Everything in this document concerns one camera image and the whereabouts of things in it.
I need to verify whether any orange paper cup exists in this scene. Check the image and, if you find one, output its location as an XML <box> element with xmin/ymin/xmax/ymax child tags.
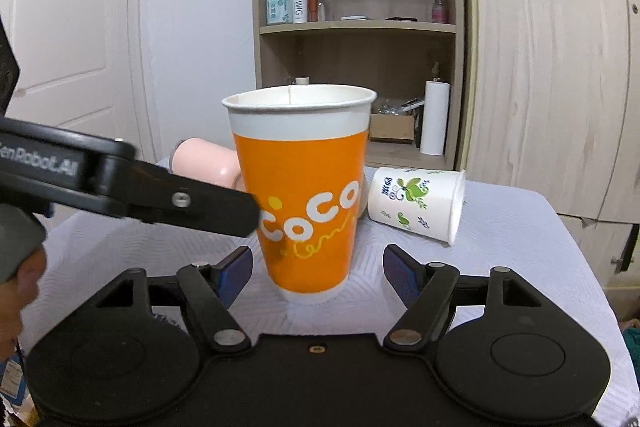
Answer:
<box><xmin>221</xmin><ymin>84</ymin><xmax>378</xmax><ymax>306</ymax></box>

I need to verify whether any teal jar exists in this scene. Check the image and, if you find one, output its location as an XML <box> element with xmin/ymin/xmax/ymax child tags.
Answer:
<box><xmin>265</xmin><ymin>0</ymin><xmax>294</xmax><ymax>26</ymax></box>

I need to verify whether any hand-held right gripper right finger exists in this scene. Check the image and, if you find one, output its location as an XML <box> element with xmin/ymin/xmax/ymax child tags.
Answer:
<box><xmin>382</xmin><ymin>244</ymin><xmax>544</xmax><ymax>354</ymax></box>

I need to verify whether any wooden wardrobe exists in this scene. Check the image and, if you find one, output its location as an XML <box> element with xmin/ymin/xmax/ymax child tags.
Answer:
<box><xmin>456</xmin><ymin>0</ymin><xmax>640</xmax><ymax>293</ymax></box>

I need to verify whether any white pump bottle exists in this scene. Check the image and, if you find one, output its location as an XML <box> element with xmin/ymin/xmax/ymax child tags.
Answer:
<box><xmin>281</xmin><ymin>0</ymin><xmax>309</xmax><ymax>24</ymax></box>

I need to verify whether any white paper towel roll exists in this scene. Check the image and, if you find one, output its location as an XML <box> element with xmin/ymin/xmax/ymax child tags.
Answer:
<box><xmin>419</xmin><ymin>80</ymin><xmax>450</xmax><ymax>156</ymax></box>

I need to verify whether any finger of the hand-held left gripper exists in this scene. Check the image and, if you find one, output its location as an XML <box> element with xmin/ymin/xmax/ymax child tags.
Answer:
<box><xmin>131</xmin><ymin>157</ymin><xmax>262</xmax><ymax>239</ymax></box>

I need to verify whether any person's left hand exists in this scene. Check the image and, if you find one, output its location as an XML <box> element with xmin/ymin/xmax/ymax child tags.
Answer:
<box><xmin>0</xmin><ymin>243</ymin><xmax>49</xmax><ymax>360</ymax></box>

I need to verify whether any pink cup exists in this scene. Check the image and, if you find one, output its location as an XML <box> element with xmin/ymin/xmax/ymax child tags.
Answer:
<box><xmin>169</xmin><ymin>137</ymin><xmax>247</xmax><ymax>194</ymax></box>

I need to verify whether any blue package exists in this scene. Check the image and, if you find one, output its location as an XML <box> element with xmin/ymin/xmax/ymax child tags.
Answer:
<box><xmin>0</xmin><ymin>349</ymin><xmax>28</xmax><ymax>410</ymax></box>

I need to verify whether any white door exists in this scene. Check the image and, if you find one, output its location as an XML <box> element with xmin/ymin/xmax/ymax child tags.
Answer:
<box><xmin>0</xmin><ymin>0</ymin><xmax>156</xmax><ymax>164</ymax></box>

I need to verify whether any wooden shelf unit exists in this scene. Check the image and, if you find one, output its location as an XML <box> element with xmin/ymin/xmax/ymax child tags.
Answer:
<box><xmin>251</xmin><ymin>0</ymin><xmax>467</xmax><ymax>172</ymax></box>

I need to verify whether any cardboard box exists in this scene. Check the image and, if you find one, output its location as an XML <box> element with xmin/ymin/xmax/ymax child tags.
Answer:
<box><xmin>368</xmin><ymin>112</ymin><xmax>417</xmax><ymax>144</ymax></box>

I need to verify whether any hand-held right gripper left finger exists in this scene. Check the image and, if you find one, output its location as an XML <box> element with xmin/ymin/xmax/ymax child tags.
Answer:
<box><xmin>93</xmin><ymin>246</ymin><xmax>254</xmax><ymax>354</ymax></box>

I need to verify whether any white paper cup green print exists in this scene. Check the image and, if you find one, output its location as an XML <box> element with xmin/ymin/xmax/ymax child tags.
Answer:
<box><xmin>368</xmin><ymin>166</ymin><xmax>467</xmax><ymax>247</ymax></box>

